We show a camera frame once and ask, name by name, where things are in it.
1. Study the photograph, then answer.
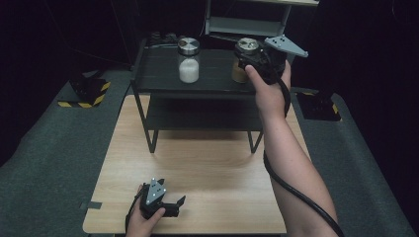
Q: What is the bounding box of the person's right hand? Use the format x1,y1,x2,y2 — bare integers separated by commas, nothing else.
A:
243,59,293,120

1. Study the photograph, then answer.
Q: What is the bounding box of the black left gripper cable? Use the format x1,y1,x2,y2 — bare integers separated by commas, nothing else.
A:
124,191,143,233

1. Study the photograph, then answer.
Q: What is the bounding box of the glass jar with white powder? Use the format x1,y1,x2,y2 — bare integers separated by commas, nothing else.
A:
176,37,202,84

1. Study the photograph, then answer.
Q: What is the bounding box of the white metal stand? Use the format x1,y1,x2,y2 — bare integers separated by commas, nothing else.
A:
204,0,321,57

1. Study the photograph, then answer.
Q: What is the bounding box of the black yellow striped base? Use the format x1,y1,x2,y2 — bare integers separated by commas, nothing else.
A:
56,72,113,110
294,90,342,122

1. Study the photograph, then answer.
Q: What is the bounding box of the black power strip with plugs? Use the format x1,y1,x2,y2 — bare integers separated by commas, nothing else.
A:
145,30,189,49

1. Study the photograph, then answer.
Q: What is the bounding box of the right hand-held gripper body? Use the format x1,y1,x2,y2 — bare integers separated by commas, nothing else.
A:
253,34,310,86

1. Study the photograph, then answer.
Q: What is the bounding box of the grey tape strip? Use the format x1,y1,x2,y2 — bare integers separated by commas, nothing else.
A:
79,200,104,211

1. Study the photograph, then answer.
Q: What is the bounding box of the glass jar with brown powder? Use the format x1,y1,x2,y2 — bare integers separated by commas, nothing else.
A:
230,37,262,84

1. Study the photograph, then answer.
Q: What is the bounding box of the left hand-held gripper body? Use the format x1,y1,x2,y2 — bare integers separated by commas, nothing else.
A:
139,177,181,220

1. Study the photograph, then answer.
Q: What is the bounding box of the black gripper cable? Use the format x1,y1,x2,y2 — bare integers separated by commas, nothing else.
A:
124,191,143,233
262,78,347,237

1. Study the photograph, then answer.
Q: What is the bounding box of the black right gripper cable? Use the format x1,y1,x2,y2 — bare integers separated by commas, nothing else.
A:
262,78,347,237

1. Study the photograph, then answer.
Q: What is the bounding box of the black two-tier shelf rack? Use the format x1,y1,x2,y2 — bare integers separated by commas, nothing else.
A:
129,38,287,155

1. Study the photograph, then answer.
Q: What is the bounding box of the person's left hand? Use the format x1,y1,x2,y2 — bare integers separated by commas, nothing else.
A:
125,183,167,237

